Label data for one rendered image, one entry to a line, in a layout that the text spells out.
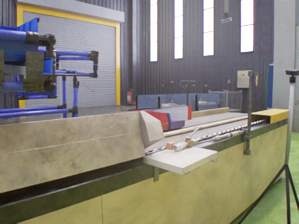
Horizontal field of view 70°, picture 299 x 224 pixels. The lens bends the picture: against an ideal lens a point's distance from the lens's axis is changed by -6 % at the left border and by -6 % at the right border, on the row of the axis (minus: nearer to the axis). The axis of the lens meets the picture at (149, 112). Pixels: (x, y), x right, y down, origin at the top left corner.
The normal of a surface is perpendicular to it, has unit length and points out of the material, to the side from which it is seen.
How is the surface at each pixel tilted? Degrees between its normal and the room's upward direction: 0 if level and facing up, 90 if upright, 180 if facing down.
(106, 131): 80
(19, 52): 101
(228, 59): 90
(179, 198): 90
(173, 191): 90
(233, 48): 90
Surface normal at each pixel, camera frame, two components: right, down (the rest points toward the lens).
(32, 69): 0.68, 0.18
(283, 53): -0.74, 0.07
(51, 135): 0.67, -0.09
